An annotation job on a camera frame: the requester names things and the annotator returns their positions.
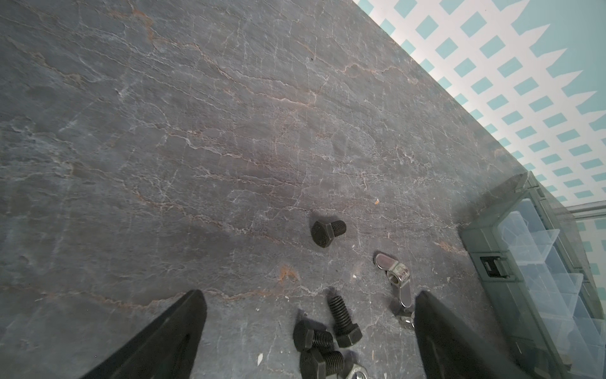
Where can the silver wing nut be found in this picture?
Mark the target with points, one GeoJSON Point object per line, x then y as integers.
{"type": "Point", "coordinates": [399, 276]}

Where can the lone black hex bolt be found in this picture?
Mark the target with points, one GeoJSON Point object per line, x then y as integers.
{"type": "Point", "coordinates": [323, 234]}

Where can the black hex bolt upright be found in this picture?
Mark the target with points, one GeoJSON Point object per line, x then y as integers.
{"type": "Point", "coordinates": [347, 333]}

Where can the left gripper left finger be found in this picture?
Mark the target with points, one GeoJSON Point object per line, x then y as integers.
{"type": "Point", "coordinates": [166, 348]}

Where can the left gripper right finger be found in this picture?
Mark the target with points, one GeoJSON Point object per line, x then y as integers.
{"type": "Point", "coordinates": [450, 349]}

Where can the dark green compartment organizer box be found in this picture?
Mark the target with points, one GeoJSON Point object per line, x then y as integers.
{"type": "Point", "coordinates": [529, 261]}

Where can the small silver hex nut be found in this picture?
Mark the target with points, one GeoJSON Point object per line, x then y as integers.
{"type": "Point", "coordinates": [406, 320]}

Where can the black hex bolt lower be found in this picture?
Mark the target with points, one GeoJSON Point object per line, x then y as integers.
{"type": "Point", "coordinates": [306, 337]}

